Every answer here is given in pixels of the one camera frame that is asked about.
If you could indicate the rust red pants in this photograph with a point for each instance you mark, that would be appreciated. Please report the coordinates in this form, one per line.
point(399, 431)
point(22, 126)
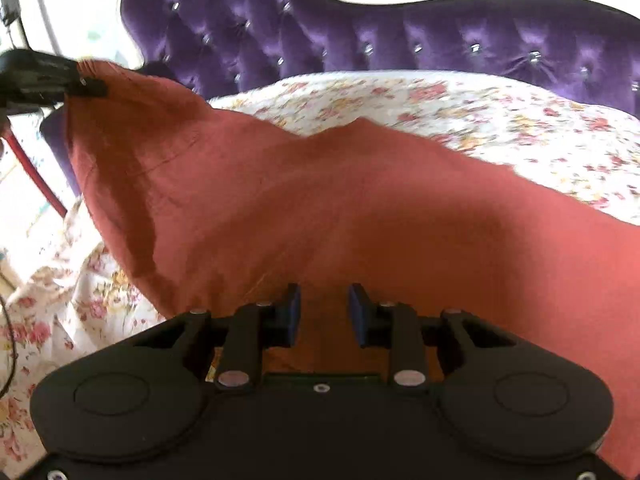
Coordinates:
point(350, 220)

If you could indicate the purple tufted sofa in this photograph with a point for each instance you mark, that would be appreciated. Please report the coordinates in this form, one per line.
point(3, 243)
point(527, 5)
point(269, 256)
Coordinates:
point(310, 35)

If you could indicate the floral blanket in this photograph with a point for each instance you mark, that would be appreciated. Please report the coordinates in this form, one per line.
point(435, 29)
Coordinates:
point(500, 115)

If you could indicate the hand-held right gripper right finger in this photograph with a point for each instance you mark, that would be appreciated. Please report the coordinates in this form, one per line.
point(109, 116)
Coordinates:
point(356, 316)

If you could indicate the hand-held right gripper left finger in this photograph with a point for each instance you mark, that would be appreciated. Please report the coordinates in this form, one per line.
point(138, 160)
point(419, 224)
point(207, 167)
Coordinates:
point(294, 316)

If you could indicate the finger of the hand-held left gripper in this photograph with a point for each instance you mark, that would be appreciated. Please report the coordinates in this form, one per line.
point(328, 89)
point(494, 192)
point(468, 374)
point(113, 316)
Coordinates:
point(90, 86)

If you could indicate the red rod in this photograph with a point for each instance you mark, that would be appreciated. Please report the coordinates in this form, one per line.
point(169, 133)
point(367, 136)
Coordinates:
point(35, 175)

